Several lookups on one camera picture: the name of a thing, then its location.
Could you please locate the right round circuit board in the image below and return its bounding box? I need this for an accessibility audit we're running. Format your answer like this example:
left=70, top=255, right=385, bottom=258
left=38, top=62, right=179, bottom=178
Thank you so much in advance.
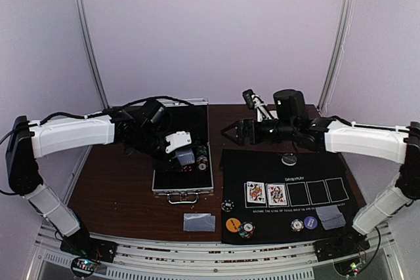
left=333, top=258, right=371, bottom=279

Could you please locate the left aluminium frame post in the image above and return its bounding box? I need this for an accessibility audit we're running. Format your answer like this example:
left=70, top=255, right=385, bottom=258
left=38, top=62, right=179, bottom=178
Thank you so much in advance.
left=75, top=0, right=110, bottom=108

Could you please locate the aluminium poker case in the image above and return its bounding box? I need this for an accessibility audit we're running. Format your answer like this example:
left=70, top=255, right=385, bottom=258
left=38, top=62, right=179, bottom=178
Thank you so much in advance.
left=152, top=97, right=214, bottom=205

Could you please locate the aluminium frame post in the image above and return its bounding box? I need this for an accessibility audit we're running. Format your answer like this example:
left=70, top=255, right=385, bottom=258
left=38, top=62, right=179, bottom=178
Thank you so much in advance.
left=317, top=0, right=354, bottom=114
left=75, top=0, right=110, bottom=108

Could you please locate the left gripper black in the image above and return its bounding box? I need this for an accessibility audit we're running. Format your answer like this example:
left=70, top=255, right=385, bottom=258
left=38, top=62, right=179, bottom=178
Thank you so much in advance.
left=135, top=127, right=182, bottom=172

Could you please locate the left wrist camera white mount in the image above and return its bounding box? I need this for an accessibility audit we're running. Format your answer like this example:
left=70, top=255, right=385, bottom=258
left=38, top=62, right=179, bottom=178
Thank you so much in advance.
left=165, top=131, right=192, bottom=154

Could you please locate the face-up queen hearts card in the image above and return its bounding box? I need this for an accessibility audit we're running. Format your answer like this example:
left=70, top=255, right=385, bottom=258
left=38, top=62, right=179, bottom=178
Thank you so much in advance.
left=266, top=184, right=288, bottom=207

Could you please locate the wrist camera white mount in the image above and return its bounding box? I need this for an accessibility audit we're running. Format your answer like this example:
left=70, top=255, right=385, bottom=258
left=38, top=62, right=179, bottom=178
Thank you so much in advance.
left=242, top=89, right=277, bottom=122
left=165, top=131, right=192, bottom=154

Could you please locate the right chip stack in case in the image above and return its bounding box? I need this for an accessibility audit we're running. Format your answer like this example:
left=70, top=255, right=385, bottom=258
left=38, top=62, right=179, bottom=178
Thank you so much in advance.
left=196, top=145, right=209, bottom=171

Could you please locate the right aluminium frame post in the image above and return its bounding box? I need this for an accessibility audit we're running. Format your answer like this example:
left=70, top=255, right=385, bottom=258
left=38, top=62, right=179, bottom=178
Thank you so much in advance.
left=317, top=0, right=354, bottom=114

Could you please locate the black poker mat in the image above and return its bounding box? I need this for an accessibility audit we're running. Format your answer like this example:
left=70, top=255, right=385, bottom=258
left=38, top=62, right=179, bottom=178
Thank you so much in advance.
left=221, top=150, right=359, bottom=245

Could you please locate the orange big blind button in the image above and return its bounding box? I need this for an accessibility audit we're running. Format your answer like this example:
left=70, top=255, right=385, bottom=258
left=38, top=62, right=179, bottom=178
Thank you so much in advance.
left=225, top=218, right=241, bottom=233

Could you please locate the purple small blind button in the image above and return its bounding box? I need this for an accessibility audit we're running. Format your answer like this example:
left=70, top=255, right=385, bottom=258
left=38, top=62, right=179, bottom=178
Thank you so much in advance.
left=304, top=216, right=318, bottom=230

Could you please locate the dealt card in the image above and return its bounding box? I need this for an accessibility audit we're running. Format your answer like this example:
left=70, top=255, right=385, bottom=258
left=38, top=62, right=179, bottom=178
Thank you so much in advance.
left=322, top=216, right=346, bottom=230
left=199, top=214, right=216, bottom=232
left=183, top=213, right=210, bottom=232
left=316, top=205, right=343, bottom=221

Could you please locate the left round circuit board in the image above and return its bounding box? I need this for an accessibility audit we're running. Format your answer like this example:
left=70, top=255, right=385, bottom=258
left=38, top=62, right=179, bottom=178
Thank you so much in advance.
left=70, top=257, right=99, bottom=279

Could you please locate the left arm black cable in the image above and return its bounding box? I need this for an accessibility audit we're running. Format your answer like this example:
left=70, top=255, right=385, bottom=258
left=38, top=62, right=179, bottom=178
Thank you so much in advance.
left=0, top=95, right=198, bottom=143

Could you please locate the front aluminium rail base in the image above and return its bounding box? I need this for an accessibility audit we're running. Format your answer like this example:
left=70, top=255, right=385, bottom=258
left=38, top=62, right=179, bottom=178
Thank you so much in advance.
left=23, top=224, right=408, bottom=279

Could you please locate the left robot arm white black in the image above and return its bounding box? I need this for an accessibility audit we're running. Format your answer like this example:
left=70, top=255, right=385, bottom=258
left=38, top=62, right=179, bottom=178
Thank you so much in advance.
left=1, top=96, right=193, bottom=256

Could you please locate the round circuit board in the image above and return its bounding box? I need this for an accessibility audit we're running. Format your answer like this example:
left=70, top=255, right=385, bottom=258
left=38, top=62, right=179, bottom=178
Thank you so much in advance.
left=333, top=258, right=371, bottom=279
left=70, top=257, right=99, bottom=279

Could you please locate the clear acrylic dealer button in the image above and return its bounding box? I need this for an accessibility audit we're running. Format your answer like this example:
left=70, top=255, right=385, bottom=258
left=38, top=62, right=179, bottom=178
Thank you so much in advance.
left=282, top=153, right=297, bottom=166

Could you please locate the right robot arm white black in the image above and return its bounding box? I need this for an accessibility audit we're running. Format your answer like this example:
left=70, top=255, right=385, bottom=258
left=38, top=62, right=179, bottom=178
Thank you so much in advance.
left=220, top=89, right=419, bottom=255

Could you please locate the blue playing card deck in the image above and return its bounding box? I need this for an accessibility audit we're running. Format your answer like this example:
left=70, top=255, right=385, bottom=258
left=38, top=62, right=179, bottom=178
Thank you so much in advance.
left=175, top=148, right=196, bottom=166

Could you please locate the black 100 poker chip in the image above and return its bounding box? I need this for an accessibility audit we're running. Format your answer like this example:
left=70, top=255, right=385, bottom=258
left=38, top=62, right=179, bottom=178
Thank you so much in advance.
left=221, top=199, right=234, bottom=212

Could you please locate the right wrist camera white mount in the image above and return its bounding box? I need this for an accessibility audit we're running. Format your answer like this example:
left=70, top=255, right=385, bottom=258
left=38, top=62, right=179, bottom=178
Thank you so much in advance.
left=242, top=89, right=277, bottom=122

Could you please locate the red dice row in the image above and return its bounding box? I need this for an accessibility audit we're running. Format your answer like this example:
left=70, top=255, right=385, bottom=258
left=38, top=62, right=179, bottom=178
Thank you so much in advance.
left=181, top=165, right=192, bottom=173

